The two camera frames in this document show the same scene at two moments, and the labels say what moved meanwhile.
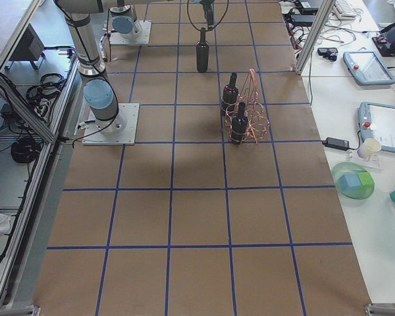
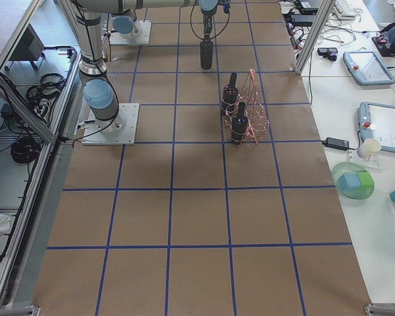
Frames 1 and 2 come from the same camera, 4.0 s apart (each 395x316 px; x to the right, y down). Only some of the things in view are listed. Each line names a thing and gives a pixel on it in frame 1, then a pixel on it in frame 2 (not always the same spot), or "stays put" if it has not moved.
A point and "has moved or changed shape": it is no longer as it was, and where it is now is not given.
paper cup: (369, 146) stays put
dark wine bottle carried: (203, 52) has moved or changed shape
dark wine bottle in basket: (239, 126) stays put
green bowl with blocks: (353, 180) stays put
